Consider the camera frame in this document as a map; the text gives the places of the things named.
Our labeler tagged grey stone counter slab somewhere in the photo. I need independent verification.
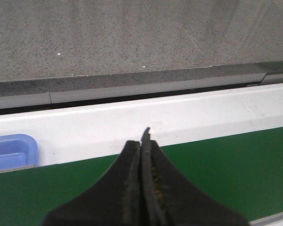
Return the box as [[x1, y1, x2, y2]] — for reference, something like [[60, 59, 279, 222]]
[[0, 0, 283, 97]]

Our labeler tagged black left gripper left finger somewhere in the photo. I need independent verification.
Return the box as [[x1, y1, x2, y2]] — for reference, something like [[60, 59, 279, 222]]
[[42, 141, 148, 226]]

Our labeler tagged blue plastic tray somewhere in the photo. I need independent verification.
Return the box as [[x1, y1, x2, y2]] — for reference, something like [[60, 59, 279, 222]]
[[0, 134, 38, 171]]

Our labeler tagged white conveyor back rail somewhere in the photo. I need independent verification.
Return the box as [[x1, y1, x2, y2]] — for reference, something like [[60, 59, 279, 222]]
[[0, 73, 283, 166]]

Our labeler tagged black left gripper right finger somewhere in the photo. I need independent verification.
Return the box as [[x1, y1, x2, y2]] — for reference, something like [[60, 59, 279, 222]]
[[141, 128, 249, 226]]

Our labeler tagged green conveyor belt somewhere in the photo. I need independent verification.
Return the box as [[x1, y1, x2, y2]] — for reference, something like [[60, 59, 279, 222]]
[[0, 127, 283, 226]]

